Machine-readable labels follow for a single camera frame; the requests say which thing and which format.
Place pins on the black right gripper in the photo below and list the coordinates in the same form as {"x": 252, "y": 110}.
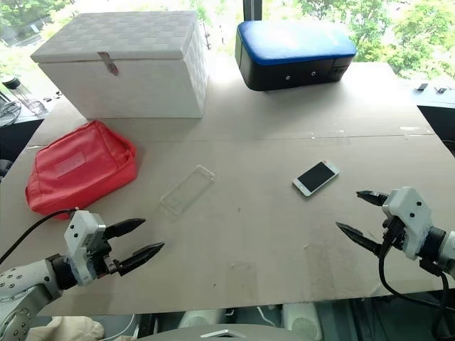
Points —
{"x": 394, "y": 234}

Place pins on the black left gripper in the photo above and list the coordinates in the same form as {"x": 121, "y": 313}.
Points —
{"x": 103, "y": 264}

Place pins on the white smartphone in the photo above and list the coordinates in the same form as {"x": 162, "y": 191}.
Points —
{"x": 314, "y": 177}

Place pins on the clear plastic phone case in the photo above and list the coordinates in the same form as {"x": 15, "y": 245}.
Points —
{"x": 185, "y": 193}

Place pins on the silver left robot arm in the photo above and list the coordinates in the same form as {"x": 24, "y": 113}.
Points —
{"x": 21, "y": 284}

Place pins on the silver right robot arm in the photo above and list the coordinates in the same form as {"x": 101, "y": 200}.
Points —
{"x": 449, "y": 248}

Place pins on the blue and black padded case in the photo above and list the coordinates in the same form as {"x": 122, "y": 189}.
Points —
{"x": 284, "y": 64}

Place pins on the red fabric pouch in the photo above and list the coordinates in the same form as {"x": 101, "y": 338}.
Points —
{"x": 78, "y": 167}

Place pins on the white rounded shell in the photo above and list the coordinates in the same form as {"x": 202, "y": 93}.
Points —
{"x": 200, "y": 318}
{"x": 302, "y": 321}

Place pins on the beige crumpled cloth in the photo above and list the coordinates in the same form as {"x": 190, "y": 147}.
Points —
{"x": 67, "y": 328}

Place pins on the grey side desk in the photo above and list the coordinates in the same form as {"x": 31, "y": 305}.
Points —
{"x": 439, "y": 117}

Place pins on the small black clip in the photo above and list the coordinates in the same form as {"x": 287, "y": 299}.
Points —
{"x": 423, "y": 86}
{"x": 440, "y": 90}

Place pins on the white woven storage box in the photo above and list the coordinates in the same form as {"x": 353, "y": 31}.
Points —
{"x": 124, "y": 85}

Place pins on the clear bottle with black lid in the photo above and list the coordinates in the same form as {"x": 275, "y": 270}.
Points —
{"x": 10, "y": 83}

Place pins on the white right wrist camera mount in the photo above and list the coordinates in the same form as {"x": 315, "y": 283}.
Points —
{"x": 409, "y": 209}

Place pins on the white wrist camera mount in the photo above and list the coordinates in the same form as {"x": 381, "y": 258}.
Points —
{"x": 409, "y": 209}
{"x": 80, "y": 231}

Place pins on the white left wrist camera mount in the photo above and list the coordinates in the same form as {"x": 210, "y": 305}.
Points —
{"x": 80, "y": 231}

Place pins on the dark window frame post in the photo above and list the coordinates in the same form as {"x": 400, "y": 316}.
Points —
{"x": 252, "y": 10}

